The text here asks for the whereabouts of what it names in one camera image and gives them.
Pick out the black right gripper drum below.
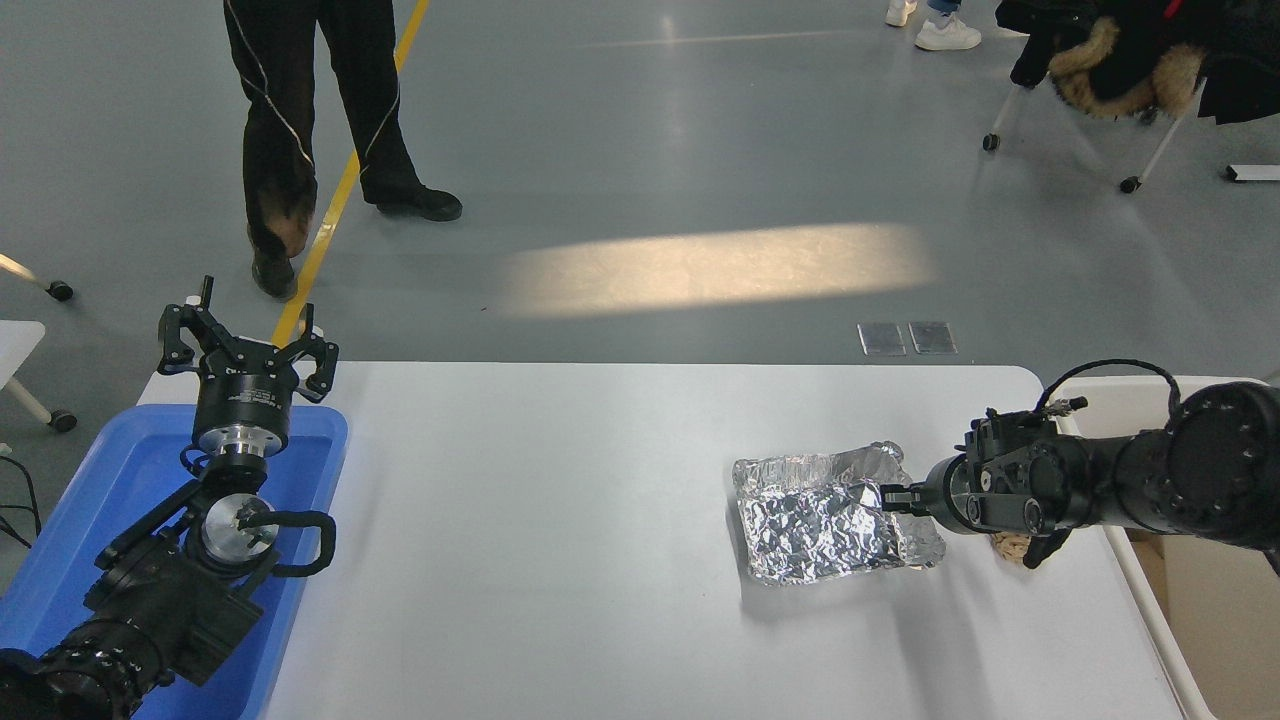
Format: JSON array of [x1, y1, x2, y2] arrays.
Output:
[[960, 438, 1052, 536]]

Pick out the silver foil plate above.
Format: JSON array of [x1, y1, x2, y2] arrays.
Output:
[[731, 440, 948, 588]]

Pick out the black coat with fur trim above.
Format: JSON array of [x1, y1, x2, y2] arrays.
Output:
[[994, 0, 1280, 126]]

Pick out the chair with white legs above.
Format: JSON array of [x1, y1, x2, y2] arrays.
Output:
[[981, 84, 1206, 195]]

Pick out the person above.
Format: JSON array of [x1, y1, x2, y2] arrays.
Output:
[[222, 0, 465, 302], [884, 0, 984, 52]]

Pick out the large pale plastic bin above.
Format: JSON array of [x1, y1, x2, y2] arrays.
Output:
[[1058, 375, 1280, 720]]

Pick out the white leg with caster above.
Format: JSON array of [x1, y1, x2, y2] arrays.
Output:
[[0, 252, 75, 304]]

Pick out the white side table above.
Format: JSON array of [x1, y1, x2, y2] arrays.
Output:
[[0, 321, 79, 434]]

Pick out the black cable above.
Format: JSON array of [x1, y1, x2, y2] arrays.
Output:
[[0, 455, 44, 550]]

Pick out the blue plastic tray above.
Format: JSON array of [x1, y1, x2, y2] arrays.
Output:
[[0, 404, 349, 720]]

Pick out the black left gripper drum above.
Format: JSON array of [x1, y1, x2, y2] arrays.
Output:
[[193, 360, 301, 434]]

